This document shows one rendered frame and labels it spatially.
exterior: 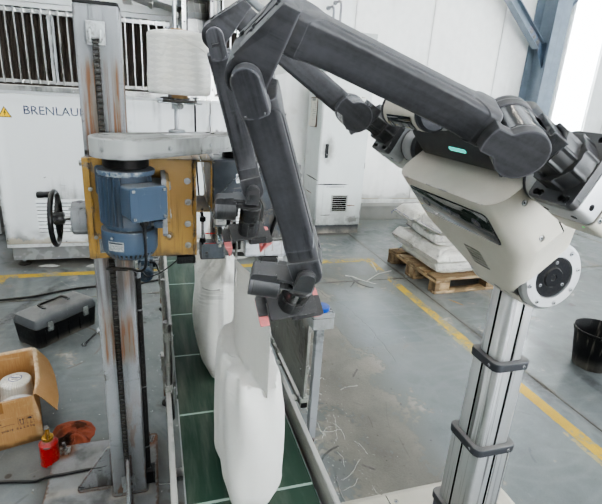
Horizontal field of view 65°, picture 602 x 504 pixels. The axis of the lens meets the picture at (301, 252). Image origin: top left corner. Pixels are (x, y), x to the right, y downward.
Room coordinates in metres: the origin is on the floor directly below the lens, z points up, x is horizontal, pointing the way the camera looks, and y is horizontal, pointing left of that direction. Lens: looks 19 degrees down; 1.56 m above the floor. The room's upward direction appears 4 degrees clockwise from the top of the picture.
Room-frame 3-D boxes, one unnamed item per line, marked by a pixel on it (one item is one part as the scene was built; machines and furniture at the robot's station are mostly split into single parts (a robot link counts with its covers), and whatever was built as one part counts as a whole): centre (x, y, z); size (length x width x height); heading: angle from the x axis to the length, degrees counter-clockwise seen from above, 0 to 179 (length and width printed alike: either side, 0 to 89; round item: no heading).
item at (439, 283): (4.25, -1.57, 0.07); 1.20 x 0.82 x 0.14; 110
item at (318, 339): (1.50, -0.08, 0.39); 0.03 x 0.03 x 0.78; 18
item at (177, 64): (1.34, 0.35, 1.61); 0.17 x 0.17 x 0.17
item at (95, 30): (1.42, 0.61, 1.68); 0.05 x 0.03 x 0.06; 108
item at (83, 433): (1.75, 0.99, 0.02); 0.22 x 0.18 x 0.04; 18
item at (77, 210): (1.44, 0.71, 1.14); 0.11 x 0.06 x 0.11; 18
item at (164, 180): (1.37, 0.43, 1.23); 0.28 x 0.07 x 0.16; 18
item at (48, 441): (1.57, 1.00, 0.12); 0.15 x 0.08 x 0.23; 18
